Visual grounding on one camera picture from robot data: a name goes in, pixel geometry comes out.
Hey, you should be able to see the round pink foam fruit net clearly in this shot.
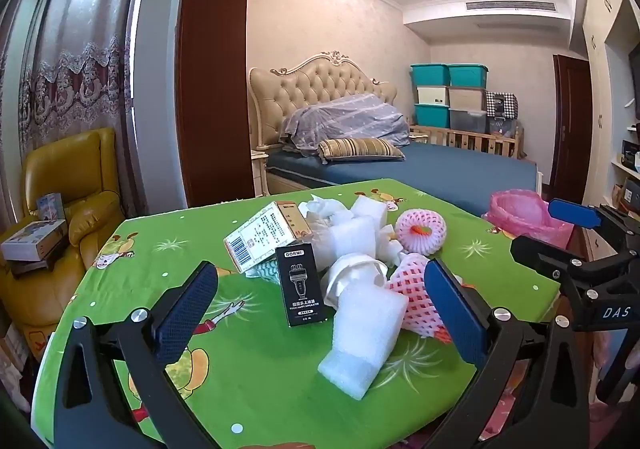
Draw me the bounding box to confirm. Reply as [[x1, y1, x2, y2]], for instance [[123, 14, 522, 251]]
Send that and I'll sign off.
[[395, 209, 447, 257]]

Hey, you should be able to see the beige tufted headboard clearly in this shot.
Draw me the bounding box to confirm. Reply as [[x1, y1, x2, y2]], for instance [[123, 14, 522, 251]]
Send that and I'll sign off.
[[249, 50, 398, 152]]

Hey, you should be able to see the cream nightstand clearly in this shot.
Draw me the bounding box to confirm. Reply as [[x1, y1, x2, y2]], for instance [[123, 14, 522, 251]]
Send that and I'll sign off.
[[250, 152, 271, 197]]

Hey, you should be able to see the white thin foam wrap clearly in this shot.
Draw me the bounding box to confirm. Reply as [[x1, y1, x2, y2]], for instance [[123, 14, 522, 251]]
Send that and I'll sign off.
[[312, 214, 381, 270]]

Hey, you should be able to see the flat white cardboard box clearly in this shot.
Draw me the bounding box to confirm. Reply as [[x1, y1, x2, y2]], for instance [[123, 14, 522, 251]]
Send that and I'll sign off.
[[1, 219, 68, 261]]

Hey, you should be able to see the lilac patterned quilt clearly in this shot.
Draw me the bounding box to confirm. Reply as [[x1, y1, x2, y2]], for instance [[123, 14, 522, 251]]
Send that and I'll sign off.
[[280, 93, 411, 152]]

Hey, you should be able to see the white paper cup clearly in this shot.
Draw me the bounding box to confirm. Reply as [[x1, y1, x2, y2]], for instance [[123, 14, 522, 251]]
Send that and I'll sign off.
[[320, 253, 390, 307]]

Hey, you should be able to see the lace patterned curtain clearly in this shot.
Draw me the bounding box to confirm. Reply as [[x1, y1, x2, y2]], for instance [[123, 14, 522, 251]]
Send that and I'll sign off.
[[0, 0, 151, 210]]

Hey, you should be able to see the green wavy patterned cloth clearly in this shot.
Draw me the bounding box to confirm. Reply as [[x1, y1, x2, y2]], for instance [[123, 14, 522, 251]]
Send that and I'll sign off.
[[248, 261, 281, 285]]

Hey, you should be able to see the flat pink foam fruit net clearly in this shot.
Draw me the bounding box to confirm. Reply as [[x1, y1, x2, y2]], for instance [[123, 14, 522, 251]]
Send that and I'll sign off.
[[387, 253, 456, 345]]

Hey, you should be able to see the yellow leather armchair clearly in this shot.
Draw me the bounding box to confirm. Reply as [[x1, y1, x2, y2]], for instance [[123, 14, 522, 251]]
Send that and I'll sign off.
[[0, 128, 126, 362]]

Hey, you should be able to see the dark wooden door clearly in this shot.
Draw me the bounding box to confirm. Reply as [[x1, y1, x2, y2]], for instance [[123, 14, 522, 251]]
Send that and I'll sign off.
[[550, 54, 593, 205]]

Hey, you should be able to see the green printed tablecloth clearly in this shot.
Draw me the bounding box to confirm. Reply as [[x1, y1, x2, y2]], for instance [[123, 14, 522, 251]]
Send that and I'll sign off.
[[30, 178, 561, 449]]

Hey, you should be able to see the wooden crib rail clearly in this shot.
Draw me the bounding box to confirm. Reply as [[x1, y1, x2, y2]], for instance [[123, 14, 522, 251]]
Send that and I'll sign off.
[[410, 125, 526, 160]]

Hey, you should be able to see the teal storage box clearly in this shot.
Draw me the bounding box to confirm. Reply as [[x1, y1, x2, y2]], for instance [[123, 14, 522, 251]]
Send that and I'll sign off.
[[447, 64, 488, 89], [410, 63, 451, 87], [414, 104, 451, 127]]

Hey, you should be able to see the black box on shelf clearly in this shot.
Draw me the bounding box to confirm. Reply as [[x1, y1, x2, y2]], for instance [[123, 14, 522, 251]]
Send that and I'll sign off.
[[620, 139, 640, 171]]

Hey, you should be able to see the white storage box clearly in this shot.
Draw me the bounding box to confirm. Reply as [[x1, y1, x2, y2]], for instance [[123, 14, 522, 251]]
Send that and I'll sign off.
[[416, 86, 451, 106]]

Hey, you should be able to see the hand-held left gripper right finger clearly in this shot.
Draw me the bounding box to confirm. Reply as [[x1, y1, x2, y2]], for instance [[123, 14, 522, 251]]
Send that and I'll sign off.
[[422, 257, 608, 449]]

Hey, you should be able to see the small colourful box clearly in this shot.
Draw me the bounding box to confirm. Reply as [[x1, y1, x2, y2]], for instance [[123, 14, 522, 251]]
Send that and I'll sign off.
[[36, 192, 66, 222]]

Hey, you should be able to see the striped pillow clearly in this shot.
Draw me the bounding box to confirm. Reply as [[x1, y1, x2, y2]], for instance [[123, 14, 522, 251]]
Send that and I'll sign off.
[[318, 138, 406, 162]]

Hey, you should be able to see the grey beige storage box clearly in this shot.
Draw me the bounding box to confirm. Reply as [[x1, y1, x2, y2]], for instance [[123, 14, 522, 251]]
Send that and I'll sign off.
[[448, 87, 488, 111]]

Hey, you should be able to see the bed with blue sheet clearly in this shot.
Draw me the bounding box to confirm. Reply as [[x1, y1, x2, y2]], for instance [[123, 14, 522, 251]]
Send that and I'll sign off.
[[250, 142, 543, 217]]

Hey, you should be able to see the air conditioner vent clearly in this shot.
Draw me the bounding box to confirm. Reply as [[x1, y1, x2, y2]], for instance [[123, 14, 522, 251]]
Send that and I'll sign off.
[[465, 0, 557, 12]]

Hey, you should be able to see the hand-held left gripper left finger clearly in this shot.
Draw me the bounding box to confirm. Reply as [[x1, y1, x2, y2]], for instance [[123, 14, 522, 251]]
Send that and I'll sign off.
[[31, 260, 221, 449]]

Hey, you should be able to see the pink lined waste bin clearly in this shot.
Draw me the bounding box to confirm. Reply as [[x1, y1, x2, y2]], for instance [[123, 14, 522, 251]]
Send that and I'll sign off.
[[482, 189, 576, 250]]

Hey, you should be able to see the white crumpled tissue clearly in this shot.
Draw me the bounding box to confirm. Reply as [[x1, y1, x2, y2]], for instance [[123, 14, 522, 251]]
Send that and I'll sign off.
[[376, 225, 413, 264]]

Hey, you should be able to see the white foam block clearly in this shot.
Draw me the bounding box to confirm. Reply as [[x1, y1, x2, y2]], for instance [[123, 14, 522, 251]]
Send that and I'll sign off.
[[350, 195, 401, 230]]

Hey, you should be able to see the large white foam sheet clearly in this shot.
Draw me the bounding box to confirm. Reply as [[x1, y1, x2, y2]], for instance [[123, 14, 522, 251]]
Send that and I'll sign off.
[[317, 279, 408, 401]]

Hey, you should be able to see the clear grey storage box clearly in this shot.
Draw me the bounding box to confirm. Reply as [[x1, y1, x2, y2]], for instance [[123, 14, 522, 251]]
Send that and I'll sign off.
[[448, 109, 488, 134]]

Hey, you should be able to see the beige carton box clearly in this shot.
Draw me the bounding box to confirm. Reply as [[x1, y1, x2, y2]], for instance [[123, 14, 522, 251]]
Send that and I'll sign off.
[[223, 202, 313, 275]]

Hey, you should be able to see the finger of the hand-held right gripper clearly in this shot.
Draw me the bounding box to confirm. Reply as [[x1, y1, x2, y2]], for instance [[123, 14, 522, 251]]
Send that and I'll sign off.
[[547, 198, 640, 250], [510, 235, 596, 287]]

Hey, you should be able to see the black white checkered bag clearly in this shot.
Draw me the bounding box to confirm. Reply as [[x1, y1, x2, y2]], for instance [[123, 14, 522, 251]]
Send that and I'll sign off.
[[486, 92, 520, 120]]

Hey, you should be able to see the black carton box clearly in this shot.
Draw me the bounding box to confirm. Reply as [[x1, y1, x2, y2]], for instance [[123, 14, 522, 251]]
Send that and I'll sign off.
[[275, 243, 330, 329]]

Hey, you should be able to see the dark wooden partition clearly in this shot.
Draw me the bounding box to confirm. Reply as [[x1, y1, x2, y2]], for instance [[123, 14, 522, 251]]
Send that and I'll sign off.
[[177, 0, 253, 210]]

